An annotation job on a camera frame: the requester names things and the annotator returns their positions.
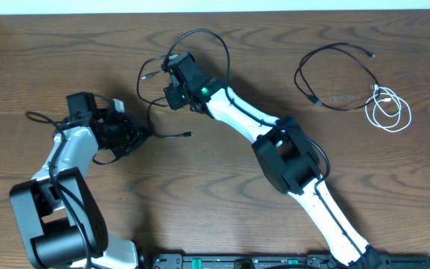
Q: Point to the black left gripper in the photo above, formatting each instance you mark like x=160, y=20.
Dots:
x=134, y=129

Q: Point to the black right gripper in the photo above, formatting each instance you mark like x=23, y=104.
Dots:
x=175, y=102

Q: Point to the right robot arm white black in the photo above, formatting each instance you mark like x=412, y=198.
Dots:
x=289, y=160

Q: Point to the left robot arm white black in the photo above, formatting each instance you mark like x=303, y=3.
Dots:
x=58, y=218

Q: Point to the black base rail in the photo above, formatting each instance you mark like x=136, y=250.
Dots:
x=231, y=262

